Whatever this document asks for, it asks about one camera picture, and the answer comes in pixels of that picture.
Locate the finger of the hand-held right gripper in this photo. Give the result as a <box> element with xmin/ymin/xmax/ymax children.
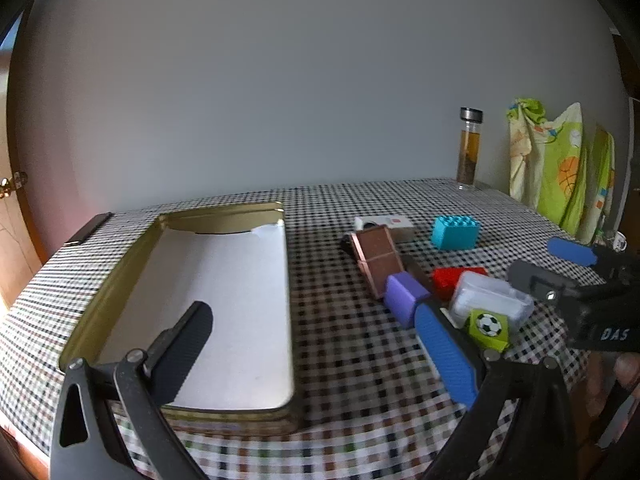
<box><xmin>547</xmin><ymin>237</ymin><xmax>640</xmax><ymax>283</ymax></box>

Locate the red toy brick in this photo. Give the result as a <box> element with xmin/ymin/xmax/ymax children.
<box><xmin>431</xmin><ymin>266</ymin><xmax>488</xmax><ymax>302</ymax></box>

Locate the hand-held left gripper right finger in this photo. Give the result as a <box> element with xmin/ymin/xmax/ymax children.
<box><xmin>415</xmin><ymin>301</ymin><xmax>578</xmax><ymax>480</ymax></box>

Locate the cyan toy brick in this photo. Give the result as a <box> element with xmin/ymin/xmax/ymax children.
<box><xmin>431</xmin><ymin>215</ymin><xmax>481</xmax><ymax>251</ymax></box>

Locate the person's right hand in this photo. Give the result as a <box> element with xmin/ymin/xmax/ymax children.
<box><xmin>616</xmin><ymin>353</ymin><xmax>640</xmax><ymax>387</ymax></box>

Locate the black flat rectangular object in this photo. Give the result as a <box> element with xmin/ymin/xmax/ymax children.
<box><xmin>64</xmin><ymin>212</ymin><xmax>113</xmax><ymax>246</ymax></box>

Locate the purple block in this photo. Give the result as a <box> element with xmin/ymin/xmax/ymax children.
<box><xmin>384</xmin><ymin>271</ymin><xmax>432</xmax><ymax>329</ymax></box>

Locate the glass bottle with metal cap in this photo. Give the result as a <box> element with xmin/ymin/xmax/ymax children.
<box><xmin>456</xmin><ymin>107</ymin><xmax>484</xmax><ymax>191</ymax></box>

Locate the green printed cloth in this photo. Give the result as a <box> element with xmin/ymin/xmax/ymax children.
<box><xmin>506</xmin><ymin>97</ymin><xmax>617</xmax><ymax>246</ymax></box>

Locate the green cube with ball print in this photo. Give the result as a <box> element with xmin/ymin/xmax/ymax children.
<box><xmin>462</xmin><ymin>308</ymin><xmax>512</xmax><ymax>353</ymax></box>

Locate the checkered tablecloth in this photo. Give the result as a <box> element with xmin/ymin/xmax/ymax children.
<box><xmin>0</xmin><ymin>177</ymin><xmax>608</xmax><ymax>480</ymax></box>

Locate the white box with red mark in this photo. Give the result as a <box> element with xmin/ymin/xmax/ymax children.
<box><xmin>354</xmin><ymin>214</ymin><xmax>416</xmax><ymax>243</ymax></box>

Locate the wooden door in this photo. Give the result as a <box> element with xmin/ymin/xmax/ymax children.
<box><xmin>0</xmin><ymin>50</ymin><xmax>45</xmax><ymax>311</ymax></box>

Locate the clear plastic box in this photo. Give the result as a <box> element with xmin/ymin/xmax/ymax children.
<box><xmin>447</xmin><ymin>271</ymin><xmax>535</xmax><ymax>333</ymax></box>

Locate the white paper liner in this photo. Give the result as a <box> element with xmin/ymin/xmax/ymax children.
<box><xmin>94</xmin><ymin>222</ymin><xmax>294</xmax><ymax>411</ymax></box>

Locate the copper-coloured case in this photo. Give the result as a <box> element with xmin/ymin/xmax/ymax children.
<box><xmin>350</xmin><ymin>226</ymin><xmax>406</xmax><ymax>301</ymax></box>

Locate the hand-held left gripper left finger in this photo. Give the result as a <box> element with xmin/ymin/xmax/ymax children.
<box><xmin>48</xmin><ymin>301</ymin><xmax>214</xmax><ymax>480</ymax></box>

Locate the gold metal tin tray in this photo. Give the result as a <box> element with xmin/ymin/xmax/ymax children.
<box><xmin>57</xmin><ymin>201</ymin><xmax>301</xmax><ymax>433</ymax></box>

